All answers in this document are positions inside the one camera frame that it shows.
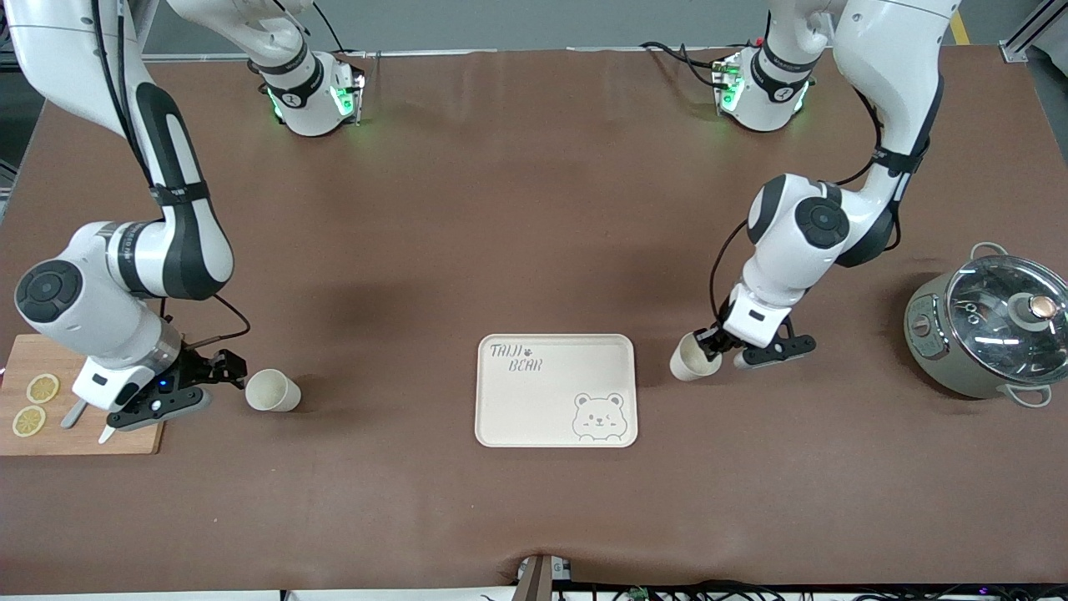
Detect white IKEA cup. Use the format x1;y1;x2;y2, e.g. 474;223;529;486
669;332;723;383
244;368;302;413

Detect cream bear print tray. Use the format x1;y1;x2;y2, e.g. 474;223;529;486
475;334;638;448

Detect wooden cutting board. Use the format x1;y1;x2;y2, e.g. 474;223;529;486
0;334;164;457

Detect grey pot with glass lid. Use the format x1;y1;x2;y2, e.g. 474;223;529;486
904;242;1068;409

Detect glass pot lid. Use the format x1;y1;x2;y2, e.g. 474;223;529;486
947;254;1068;378

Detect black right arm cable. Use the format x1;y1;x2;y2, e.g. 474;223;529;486
88;0;252;351

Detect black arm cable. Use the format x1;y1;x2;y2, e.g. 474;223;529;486
708;83;907;331
88;0;252;351

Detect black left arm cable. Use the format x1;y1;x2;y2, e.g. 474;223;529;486
708;83;907;331

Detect black base power cables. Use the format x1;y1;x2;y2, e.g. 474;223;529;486
640;40;739;89

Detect metal table edge bracket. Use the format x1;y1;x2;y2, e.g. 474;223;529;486
515;553;573;601

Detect aluminium frame profile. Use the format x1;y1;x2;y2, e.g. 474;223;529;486
0;0;159;59
1000;0;1068;64

